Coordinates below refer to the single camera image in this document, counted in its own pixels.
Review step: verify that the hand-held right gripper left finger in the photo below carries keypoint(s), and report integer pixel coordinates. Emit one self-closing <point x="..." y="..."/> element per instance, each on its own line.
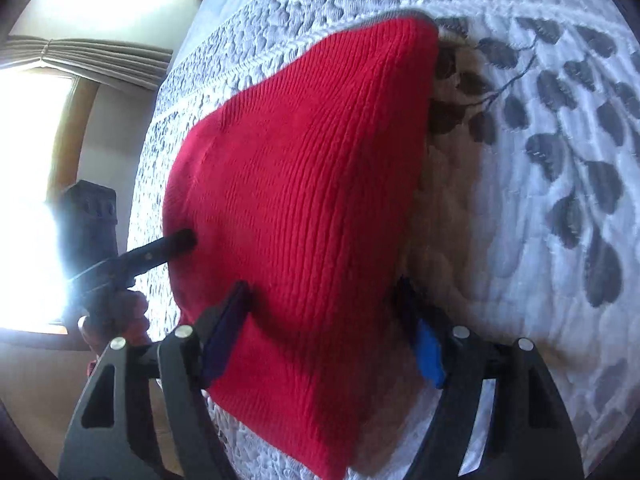
<point x="225" y="340"/>

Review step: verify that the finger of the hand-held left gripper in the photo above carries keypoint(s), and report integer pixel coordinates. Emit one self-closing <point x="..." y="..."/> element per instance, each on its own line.
<point x="160" y="250"/>

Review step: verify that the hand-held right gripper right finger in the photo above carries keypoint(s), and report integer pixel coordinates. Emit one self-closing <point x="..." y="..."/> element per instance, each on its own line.
<point x="430" y="360"/>

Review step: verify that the red knit sweater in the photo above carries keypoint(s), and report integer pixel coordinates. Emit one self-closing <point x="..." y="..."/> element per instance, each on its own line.
<point x="310" y="185"/>

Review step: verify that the bright window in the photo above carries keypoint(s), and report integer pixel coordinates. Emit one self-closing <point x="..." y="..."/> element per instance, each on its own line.
<point x="30" y="185"/>

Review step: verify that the white quilted bedspread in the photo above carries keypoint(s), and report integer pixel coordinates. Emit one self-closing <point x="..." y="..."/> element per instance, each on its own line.
<point x="525" y="260"/>

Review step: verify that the beige pleated curtain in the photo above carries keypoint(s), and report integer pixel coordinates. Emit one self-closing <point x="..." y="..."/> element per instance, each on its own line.
<point x="100" y="62"/>

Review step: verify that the wooden window frame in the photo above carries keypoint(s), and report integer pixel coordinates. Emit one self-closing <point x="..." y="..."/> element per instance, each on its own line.
<point x="70" y="135"/>

